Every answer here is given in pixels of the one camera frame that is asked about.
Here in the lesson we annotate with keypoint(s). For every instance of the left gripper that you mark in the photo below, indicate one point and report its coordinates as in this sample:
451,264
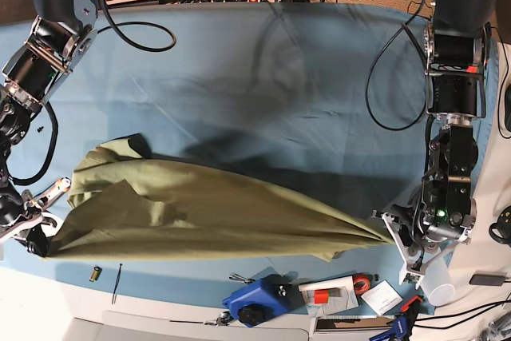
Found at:
440,215

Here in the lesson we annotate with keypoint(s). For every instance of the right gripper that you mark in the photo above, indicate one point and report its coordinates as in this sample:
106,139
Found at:
29,219

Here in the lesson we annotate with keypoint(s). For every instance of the olive green t-shirt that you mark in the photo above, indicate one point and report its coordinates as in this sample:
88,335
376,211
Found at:
125,205

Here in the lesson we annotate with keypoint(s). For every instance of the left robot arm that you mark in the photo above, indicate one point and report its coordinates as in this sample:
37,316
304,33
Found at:
454,54

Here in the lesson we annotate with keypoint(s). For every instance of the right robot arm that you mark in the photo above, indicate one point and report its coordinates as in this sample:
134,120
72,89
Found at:
59,37

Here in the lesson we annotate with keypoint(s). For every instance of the orange grey utility knife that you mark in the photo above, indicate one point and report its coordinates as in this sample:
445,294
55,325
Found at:
54,192

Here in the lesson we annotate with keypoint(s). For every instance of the small green battery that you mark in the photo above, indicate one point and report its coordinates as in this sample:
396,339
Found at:
96,272

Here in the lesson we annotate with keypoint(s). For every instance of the translucent plastic cup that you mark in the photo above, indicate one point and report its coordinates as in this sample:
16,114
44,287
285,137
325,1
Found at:
437,284

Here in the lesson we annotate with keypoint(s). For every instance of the small black adapter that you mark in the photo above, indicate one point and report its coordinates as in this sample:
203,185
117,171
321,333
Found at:
488,280

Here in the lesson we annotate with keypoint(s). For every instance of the white paper card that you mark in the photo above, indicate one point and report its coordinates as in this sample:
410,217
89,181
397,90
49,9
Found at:
381,298

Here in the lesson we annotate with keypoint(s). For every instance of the red tape roll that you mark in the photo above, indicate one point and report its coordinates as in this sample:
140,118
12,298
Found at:
361,283

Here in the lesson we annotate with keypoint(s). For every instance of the blue orange clamp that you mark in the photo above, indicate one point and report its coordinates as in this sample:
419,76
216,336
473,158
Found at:
401,327

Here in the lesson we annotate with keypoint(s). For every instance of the clear case with red part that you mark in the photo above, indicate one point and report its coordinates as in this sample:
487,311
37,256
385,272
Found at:
329,297

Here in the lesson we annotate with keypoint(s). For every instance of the blue table cloth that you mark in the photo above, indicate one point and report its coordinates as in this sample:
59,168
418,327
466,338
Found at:
271,92

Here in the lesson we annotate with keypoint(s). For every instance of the blue plastic box with knob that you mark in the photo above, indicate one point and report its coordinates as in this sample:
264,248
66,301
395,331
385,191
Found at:
258,301

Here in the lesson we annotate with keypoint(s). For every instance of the metal key ring clip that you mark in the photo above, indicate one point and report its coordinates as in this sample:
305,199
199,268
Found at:
223,319

